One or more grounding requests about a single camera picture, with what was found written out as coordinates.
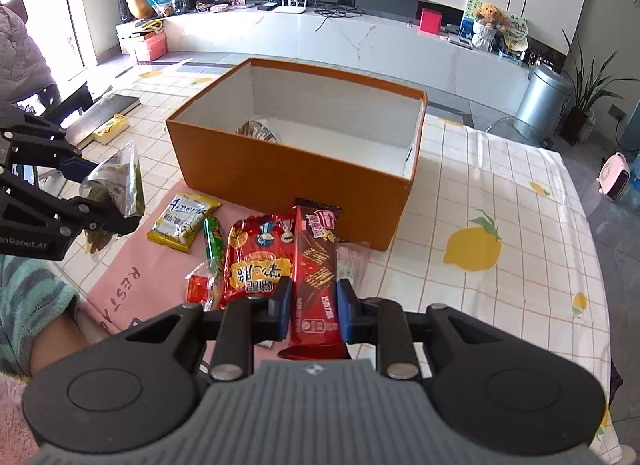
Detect orange cardboard box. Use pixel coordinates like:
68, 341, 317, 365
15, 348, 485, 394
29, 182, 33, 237
166, 58, 428, 252

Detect clear glass table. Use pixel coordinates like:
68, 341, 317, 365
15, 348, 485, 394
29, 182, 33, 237
482, 115, 556, 148

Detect clear packet with green filling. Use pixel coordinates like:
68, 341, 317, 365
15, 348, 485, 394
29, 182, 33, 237
80, 140, 147, 253

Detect red snack bag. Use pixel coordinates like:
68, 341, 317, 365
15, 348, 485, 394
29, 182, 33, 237
220, 212, 298, 308

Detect white round hand fan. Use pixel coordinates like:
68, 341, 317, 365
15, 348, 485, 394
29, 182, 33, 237
500, 12, 528, 53

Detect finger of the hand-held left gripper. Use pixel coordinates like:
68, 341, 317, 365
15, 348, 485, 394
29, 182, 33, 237
0, 106, 99, 182
0, 172, 140, 239

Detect pink desk heater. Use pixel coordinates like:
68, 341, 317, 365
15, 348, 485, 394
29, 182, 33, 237
597, 152, 632, 196

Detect green sausage stick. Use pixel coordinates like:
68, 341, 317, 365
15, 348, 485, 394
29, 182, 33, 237
201, 215, 224, 296

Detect black cables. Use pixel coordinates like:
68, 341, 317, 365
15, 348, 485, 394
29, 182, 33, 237
315, 2, 361, 21

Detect red box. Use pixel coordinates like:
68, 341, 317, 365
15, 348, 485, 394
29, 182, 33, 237
419, 8, 444, 35

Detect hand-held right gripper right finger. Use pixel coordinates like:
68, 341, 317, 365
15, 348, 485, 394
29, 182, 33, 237
336, 279, 501, 381

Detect pink mat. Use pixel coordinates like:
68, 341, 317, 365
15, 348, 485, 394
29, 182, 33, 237
86, 182, 301, 346

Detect clear pastry packet red label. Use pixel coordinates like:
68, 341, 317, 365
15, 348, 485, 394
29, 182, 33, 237
186, 270, 223, 311

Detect grey flat board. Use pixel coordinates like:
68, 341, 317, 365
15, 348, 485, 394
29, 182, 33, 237
67, 95, 142, 145

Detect pink fleece clothing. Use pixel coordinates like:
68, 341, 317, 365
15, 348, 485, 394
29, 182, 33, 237
0, 375, 37, 465

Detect potted plant in dark pot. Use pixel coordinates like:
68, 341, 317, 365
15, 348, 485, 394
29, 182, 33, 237
557, 30, 640, 146

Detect grey padded jacket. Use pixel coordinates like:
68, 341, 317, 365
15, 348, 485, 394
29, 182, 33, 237
0, 0, 56, 106

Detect yellow and white snack packet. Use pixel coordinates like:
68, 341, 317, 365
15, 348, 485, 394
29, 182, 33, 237
147, 194, 222, 254

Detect white marble cabinet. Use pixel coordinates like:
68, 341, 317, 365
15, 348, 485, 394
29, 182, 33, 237
116, 0, 571, 111

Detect pink storage boxes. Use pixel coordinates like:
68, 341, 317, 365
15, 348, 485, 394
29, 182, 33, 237
129, 32, 167, 62

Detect teddy bear in white wrap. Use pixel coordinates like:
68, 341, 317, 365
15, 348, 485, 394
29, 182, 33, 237
470, 2, 503, 52

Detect silver trash can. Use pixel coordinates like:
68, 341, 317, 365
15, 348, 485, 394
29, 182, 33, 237
514, 65, 573, 138

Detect brown chocolate wafer packet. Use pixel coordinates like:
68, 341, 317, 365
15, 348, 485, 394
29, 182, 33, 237
277, 198, 351, 361

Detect person's left forearm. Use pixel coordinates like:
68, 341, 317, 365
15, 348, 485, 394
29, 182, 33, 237
0, 255, 108, 378

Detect small yellow box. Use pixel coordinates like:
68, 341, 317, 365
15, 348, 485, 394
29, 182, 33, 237
92, 114, 131, 146

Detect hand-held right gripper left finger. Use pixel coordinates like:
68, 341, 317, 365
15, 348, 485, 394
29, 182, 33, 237
125, 277, 295, 382

